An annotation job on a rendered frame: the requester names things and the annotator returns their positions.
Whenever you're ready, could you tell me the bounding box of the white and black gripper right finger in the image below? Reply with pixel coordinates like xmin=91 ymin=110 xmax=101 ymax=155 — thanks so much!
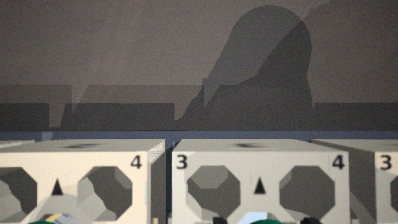
xmin=300 ymin=217 xmax=322 ymax=224

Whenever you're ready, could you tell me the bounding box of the white bucket adapter with five holes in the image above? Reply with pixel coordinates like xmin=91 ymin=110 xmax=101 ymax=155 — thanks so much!
xmin=311 ymin=139 xmax=398 ymax=224
xmin=0 ymin=139 xmax=166 ymax=224
xmin=0 ymin=139 xmax=35 ymax=148
xmin=168 ymin=139 xmax=350 ymax=224

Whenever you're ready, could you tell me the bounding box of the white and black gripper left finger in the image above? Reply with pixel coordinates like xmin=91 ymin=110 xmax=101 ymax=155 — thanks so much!
xmin=213 ymin=217 xmax=228 ymax=224

